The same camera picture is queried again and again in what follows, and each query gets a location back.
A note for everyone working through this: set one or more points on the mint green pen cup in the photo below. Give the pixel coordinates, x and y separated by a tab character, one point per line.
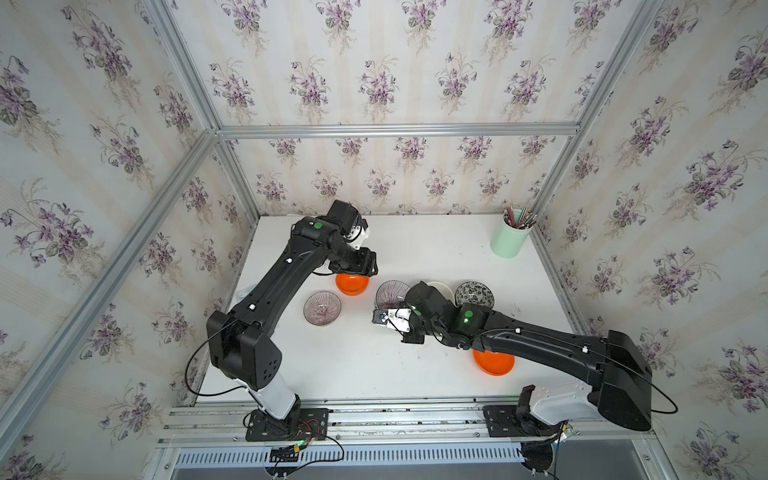
512	232

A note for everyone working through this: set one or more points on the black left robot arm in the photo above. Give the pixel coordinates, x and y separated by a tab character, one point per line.
240	340

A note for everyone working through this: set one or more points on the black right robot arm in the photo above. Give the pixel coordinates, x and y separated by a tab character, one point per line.
611	379

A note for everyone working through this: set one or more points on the orange plastic bowl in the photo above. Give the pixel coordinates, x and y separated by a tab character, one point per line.
351	285
494	364

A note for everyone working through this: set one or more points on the aluminium mounting rail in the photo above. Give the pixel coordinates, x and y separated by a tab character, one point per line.
222	423

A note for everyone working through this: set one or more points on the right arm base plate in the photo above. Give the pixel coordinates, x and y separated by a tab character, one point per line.
503	421

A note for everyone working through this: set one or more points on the small circuit board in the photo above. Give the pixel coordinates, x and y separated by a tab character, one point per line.
284	454

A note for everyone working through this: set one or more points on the orange plastic bowl far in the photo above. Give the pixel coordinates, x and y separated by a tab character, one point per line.
351	285

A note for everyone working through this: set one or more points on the pink striped bowl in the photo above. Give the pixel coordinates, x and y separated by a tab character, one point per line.
391	294
322	308

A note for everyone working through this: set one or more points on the white ceramic bowl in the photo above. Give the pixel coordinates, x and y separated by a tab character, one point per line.
443	289

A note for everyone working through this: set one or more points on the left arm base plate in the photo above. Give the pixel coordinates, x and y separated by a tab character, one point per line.
299	424

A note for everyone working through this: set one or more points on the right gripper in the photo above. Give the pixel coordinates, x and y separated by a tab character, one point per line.
409	338

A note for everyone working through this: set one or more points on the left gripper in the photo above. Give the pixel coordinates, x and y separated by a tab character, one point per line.
367	265

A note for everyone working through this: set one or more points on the black white patterned bowl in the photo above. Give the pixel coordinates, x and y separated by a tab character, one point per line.
474	292

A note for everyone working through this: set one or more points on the orange plastic bowl near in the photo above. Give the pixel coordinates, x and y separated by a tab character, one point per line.
494	364

